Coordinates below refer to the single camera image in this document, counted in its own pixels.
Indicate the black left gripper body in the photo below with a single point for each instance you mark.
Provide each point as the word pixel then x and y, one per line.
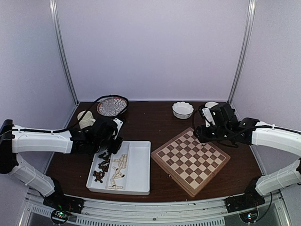
pixel 104 145

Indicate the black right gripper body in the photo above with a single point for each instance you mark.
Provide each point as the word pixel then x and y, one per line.
pixel 221 133

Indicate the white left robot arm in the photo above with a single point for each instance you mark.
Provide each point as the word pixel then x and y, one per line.
pixel 16 139

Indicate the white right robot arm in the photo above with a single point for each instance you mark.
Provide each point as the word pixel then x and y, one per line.
pixel 281 139

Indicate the dark chess pieces pile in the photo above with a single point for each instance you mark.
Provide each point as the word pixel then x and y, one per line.
pixel 103 166

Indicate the light chess pieces pile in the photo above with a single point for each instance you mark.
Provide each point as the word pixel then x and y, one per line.
pixel 117 176

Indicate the wooden chess board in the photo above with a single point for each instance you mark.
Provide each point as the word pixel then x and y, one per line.
pixel 191 165

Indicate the cream ceramic mug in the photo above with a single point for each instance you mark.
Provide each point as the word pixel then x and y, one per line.
pixel 87 120

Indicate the cream round bowl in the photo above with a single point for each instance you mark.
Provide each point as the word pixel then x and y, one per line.
pixel 211 104

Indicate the clear drinking glass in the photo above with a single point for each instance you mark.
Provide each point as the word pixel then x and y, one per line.
pixel 108 104

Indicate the patterned brown plate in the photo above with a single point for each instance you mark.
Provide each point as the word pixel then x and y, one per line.
pixel 120 106

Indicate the white scalloped bowl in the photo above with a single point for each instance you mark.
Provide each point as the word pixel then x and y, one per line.
pixel 182 110

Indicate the white plastic tray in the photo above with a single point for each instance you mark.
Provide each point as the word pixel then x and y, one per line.
pixel 127 172

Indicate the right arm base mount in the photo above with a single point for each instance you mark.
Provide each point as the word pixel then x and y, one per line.
pixel 242 202

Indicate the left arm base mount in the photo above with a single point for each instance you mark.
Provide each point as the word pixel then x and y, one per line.
pixel 67 204

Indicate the right aluminium frame post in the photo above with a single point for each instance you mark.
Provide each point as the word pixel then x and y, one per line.
pixel 244 48

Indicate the aluminium frame post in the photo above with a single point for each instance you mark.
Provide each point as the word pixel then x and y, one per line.
pixel 244 48
pixel 62 54

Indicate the left aluminium frame post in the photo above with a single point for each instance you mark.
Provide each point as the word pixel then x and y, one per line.
pixel 62 54

